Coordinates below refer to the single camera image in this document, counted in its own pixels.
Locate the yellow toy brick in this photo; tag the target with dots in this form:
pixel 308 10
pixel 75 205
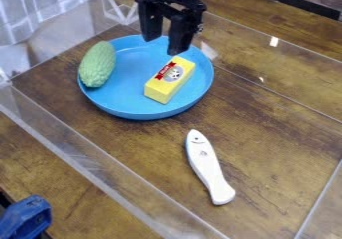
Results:
pixel 169 79

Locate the white checked curtain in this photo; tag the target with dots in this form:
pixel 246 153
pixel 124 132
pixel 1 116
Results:
pixel 23 15

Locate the blue round tray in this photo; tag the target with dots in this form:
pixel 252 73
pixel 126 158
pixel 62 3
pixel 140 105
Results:
pixel 138 60

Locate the blue clamp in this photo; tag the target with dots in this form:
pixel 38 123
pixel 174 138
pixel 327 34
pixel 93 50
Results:
pixel 26 218

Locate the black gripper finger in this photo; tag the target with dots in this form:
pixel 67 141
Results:
pixel 152 20
pixel 180 35

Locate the black bar in background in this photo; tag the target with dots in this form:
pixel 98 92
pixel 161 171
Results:
pixel 315 8

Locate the green bumpy toy gourd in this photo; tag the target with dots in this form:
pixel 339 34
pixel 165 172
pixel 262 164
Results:
pixel 98 64

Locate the clear acrylic enclosure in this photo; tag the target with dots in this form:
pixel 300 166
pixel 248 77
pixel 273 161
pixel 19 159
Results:
pixel 117 176

